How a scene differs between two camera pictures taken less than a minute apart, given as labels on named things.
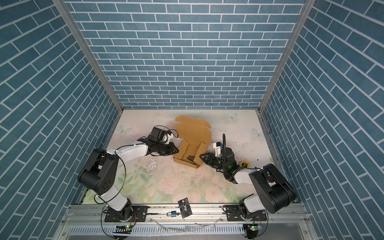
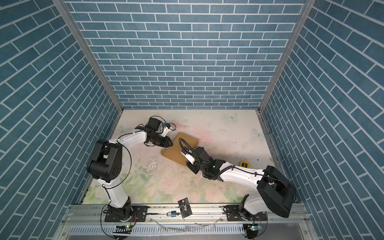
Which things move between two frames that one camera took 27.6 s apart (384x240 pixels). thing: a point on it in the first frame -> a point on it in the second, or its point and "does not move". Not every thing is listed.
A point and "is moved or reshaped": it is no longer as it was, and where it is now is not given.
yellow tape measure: x=242 y=162 does not move
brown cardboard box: x=197 y=134 is moved or reshaped
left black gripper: x=171 y=149 -> x=165 y=143
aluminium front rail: x=201 y=214 does not move
